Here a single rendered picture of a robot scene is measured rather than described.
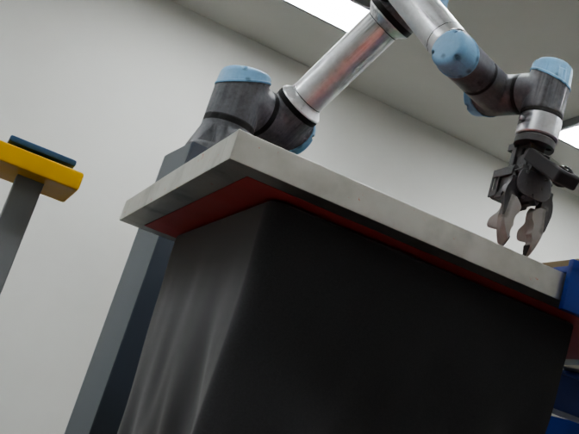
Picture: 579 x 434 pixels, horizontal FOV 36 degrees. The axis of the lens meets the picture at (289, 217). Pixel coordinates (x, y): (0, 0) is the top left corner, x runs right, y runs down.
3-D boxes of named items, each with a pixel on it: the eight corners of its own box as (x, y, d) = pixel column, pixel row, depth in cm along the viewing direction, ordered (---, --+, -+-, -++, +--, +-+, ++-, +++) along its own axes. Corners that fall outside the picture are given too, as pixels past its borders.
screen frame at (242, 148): (229, 158, 102) (239, 128, 103) (118, 220, 155) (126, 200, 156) (725, 371, 127) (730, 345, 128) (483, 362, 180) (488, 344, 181)
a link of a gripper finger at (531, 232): (520, 263, 158) (524, 212, 159) (543, 260, 152) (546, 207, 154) (506, 260, 157) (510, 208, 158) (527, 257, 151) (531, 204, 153)
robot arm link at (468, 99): (457, 60, 168) (509, 55, 160) (488, 89, 175) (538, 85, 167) (447, 97, 166) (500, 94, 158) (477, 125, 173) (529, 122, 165)
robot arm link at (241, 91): (192, 112, 197) (211, 58, 200) (233, 139, 206) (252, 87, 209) (228, 109, 189) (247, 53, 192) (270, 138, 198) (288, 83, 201)
